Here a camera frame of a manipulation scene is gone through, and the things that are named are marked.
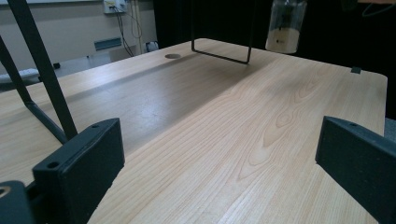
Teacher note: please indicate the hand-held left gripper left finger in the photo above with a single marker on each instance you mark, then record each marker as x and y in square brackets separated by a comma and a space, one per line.
[84, 168]

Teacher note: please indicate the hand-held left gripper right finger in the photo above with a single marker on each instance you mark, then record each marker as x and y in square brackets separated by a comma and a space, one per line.
[361, 168]

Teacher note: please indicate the black metal shelf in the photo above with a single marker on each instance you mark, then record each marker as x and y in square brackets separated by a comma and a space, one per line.
[40, 62]

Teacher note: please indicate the metal-lidded jar of pale powder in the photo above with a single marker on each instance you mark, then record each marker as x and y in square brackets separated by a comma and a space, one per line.
[283, 43]

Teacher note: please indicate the small black table clip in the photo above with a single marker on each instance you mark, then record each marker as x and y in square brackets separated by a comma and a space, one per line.
[356, 70]

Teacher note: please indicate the white power strip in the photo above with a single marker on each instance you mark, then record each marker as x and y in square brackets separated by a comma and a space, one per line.
[29, 74]

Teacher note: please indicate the round table grommet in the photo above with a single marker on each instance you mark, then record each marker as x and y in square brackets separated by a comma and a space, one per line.
[172, 56]

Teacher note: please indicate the white wall outlet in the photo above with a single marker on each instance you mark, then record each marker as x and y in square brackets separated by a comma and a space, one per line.
[115, 5]

